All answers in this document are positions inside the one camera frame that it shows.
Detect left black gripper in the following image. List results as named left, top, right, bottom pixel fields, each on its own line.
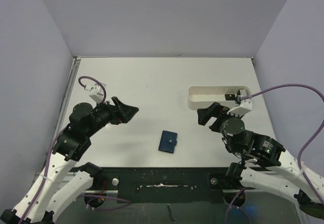
left=85, top=96, right=138, bottom=137

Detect blue card holder wallet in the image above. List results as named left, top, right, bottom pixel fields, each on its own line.
left=158, top=130, right=178, bottom=154

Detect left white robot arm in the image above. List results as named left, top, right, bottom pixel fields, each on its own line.
left=1, top=97, right=139, bottom=223

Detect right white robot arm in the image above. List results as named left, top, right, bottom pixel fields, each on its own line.
left=197, top=102, right=323, bottom=219

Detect black card in tray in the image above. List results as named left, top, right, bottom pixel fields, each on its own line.
left=224, top=94, right=236, bottom=101

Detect white oblong tray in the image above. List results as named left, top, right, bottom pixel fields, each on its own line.
left=187, top=86, right=251, bottom=110

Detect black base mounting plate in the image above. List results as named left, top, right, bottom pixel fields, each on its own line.
left=89, top=167, right=242, bottom=203

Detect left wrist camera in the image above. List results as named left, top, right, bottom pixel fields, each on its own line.
left=84, top=83, right=104, bottom=103

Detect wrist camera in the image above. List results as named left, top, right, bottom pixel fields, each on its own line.
left=226, top=95, right=253, bottom=117
left=84, top=83, right=104, bottom=103

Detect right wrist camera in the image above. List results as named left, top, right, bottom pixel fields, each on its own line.
left=226, top=95, right=253, bottom=117

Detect black cable loop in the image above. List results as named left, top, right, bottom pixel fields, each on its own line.
left=236, top=157, right=248, bottom=174

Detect aluminium rail left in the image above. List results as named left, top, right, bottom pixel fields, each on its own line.
left=53, top=57, right=81, bottom=138

